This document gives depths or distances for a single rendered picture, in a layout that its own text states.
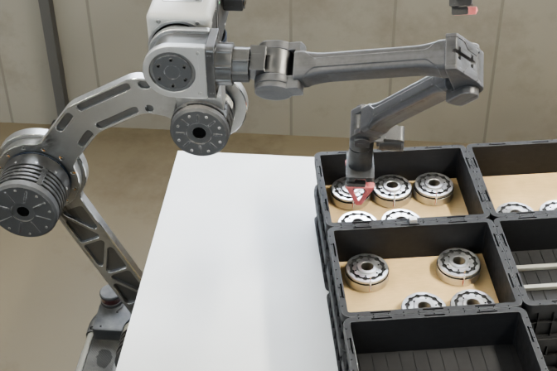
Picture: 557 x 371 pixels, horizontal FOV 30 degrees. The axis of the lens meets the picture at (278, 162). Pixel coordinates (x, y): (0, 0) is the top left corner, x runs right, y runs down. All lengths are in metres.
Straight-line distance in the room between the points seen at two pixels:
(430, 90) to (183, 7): 0.53
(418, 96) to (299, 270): 0.74
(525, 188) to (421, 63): 0.90
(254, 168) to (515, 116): 1.57
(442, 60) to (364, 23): 2.09
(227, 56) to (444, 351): 0.82
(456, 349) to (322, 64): 0.73
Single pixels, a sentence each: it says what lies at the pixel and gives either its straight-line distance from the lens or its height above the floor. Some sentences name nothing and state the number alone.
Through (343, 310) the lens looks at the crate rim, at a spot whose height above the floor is 0.93.
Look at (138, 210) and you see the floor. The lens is 4.03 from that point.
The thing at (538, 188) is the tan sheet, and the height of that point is 0.83.
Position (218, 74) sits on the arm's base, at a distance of 2.06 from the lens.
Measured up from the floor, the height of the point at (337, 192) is 0.86.
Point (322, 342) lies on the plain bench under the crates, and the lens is 2.53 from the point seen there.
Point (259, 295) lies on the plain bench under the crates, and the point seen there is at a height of 0.70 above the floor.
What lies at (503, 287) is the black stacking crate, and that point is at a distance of 2.44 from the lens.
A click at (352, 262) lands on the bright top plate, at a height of 0.86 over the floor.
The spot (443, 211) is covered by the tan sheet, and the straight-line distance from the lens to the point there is 2.71.
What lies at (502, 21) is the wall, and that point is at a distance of 4.08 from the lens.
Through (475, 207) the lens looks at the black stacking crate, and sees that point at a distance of 2.65.
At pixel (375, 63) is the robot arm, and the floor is 1.49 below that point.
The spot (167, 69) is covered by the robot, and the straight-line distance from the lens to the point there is 2.08.
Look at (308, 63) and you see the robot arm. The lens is 2.06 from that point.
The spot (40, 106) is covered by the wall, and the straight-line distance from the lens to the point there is 4.52.
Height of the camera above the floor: 2.55
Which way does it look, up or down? 37 degrees down
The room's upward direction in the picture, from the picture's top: 1 degrees counter-clockwise
